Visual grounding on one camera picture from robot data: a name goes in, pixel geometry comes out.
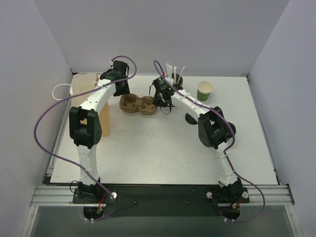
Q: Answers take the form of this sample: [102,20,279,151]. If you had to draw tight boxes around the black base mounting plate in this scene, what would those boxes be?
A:
[72,185,250,219]

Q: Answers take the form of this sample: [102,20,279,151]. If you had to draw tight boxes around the black plastic cup lid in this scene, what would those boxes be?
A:
[226,122,236,139]

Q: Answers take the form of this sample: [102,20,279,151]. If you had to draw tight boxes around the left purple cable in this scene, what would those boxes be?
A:
[33,55,138,222]

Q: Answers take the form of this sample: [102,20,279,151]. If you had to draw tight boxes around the grey cylindrical straw holder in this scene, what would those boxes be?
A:
[165,73,183,90]

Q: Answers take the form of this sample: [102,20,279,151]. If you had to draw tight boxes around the aluminium rail frame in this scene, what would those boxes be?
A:
[30,185,295,206]

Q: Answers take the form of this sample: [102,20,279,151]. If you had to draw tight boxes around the brown pulp cup carrier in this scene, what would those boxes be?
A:
[119,93,158,115]

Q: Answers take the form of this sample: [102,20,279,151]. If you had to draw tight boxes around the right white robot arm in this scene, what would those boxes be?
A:
[152,78,238,187]

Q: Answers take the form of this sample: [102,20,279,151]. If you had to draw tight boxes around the brown paper bag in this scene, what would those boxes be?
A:
[52,72,111,137]

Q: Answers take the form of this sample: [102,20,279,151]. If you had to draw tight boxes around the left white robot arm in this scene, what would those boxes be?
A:
[69,60,129,203]

